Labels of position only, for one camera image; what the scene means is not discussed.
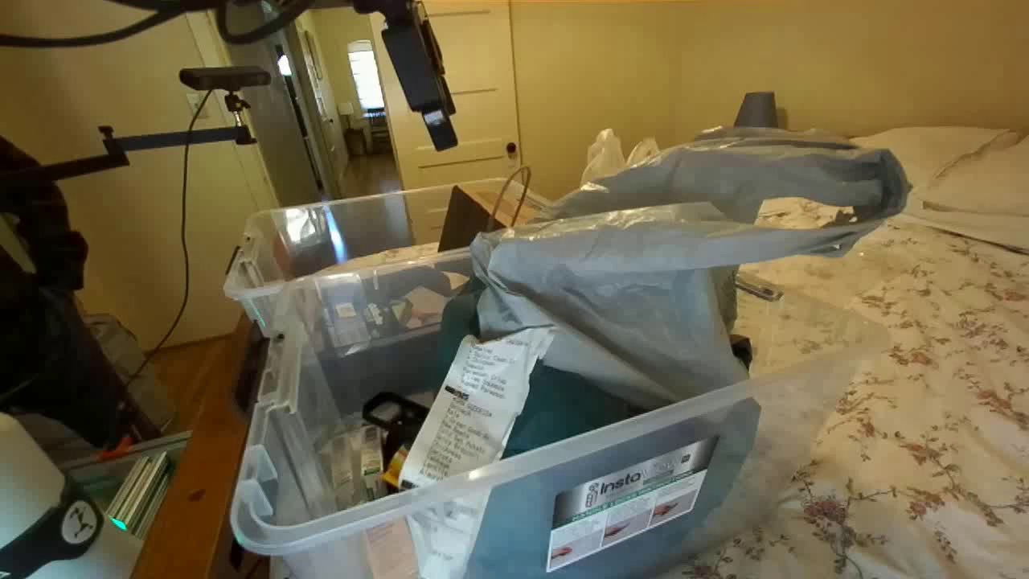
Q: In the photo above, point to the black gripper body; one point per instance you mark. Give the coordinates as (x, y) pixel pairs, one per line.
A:
(417, 66)

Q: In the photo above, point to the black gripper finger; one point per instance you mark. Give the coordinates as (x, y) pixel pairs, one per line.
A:
(441, 130)

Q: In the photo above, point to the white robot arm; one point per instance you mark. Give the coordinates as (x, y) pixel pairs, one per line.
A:
(26, 485)

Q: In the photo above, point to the white panelled door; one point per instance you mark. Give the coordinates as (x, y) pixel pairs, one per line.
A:
(461, 86)

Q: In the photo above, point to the clear plastic storage bin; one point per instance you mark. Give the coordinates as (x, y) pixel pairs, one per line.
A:
(324, 230)
(663, 453)

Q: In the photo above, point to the white crumpled plastic bag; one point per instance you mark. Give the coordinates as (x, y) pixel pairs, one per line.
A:
(616, 156)

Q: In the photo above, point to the white paper receipt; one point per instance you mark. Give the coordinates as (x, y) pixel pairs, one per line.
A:
(478, 403)

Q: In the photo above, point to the small black framed item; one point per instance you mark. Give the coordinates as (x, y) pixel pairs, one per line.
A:
(392, 413)

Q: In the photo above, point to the teal cloth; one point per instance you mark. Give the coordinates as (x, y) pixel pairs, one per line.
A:
(567, 413)

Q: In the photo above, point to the dark grey lamp shade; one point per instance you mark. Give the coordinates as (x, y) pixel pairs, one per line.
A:
(757, 110)

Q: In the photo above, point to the crumpled clear plastic wrapper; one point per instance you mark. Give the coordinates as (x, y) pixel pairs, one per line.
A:
(355, 460)

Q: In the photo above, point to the black cloth pile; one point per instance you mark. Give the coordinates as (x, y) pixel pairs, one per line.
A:
(42, 301)

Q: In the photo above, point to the white pillow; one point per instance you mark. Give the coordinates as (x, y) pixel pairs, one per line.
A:
(966, 173)

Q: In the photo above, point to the floral bedsheet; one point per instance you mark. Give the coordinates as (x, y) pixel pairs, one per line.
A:
(921, 428)

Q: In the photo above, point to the black camera on stand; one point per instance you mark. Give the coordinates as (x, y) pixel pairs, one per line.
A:
(224, 79)

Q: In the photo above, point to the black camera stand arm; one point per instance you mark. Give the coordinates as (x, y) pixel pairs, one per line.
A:
(161, 139)

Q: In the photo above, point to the silver aluminium frame rail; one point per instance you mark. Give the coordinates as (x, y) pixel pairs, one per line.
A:
(139, 487)

